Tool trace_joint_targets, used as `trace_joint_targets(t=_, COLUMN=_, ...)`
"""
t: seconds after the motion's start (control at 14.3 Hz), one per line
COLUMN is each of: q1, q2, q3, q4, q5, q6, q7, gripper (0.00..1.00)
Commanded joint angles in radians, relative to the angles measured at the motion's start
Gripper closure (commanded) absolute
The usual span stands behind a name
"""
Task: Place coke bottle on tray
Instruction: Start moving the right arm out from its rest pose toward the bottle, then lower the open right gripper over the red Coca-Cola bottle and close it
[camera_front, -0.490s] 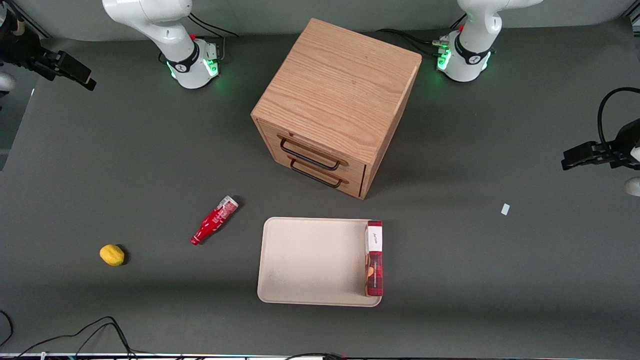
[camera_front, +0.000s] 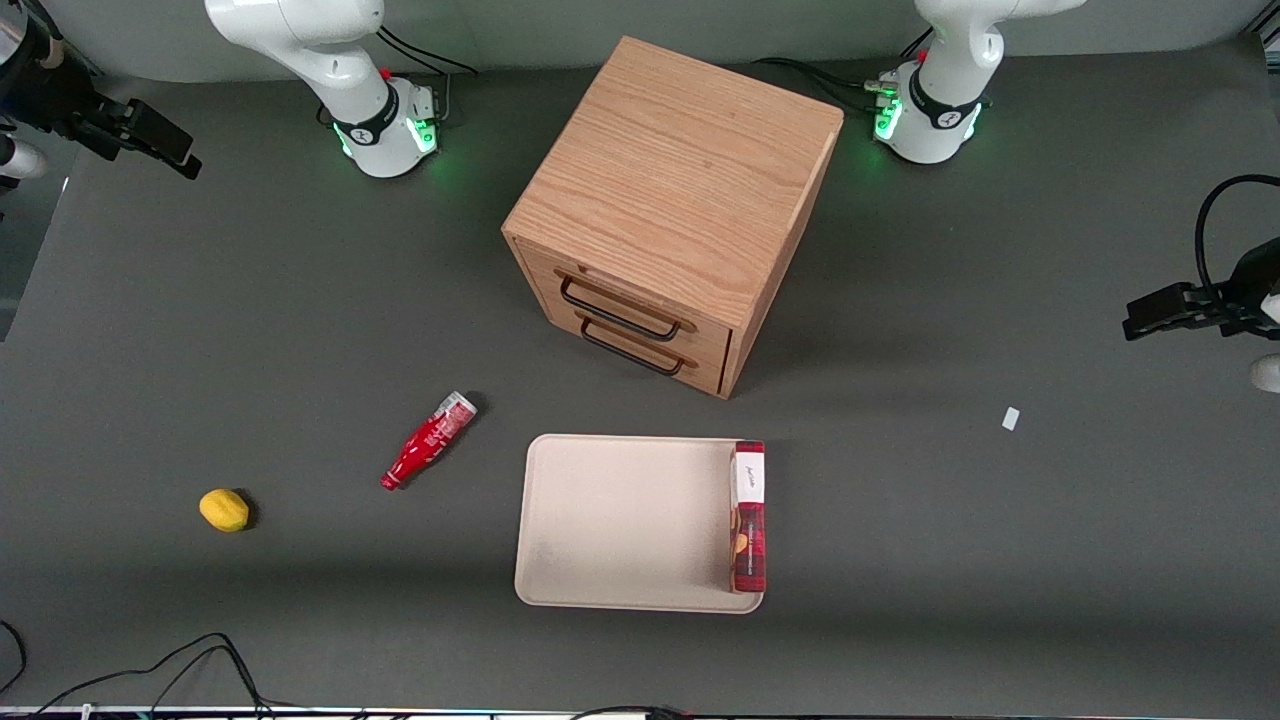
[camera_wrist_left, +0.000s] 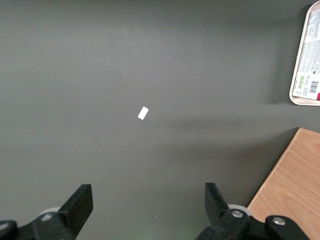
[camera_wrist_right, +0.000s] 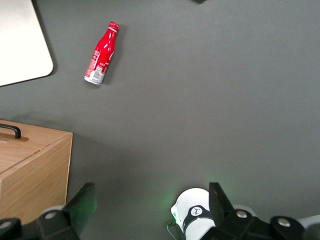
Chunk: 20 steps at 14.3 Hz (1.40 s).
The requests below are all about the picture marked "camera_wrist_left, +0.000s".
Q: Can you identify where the beige plastic tray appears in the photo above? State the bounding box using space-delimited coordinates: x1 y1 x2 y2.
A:
289 0 320 107

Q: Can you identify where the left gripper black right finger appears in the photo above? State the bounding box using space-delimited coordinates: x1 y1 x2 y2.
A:
194 182 311 240

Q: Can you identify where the white printed food package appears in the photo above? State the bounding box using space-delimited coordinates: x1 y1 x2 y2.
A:
292 8 320 101

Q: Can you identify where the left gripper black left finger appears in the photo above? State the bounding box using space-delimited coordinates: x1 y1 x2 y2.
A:
0 184 94 240

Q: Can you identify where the light wooden board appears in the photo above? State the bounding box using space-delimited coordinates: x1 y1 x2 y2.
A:
247 127 320 240

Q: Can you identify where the small white sticker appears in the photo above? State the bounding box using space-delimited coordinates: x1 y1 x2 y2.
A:
137 106 150 121

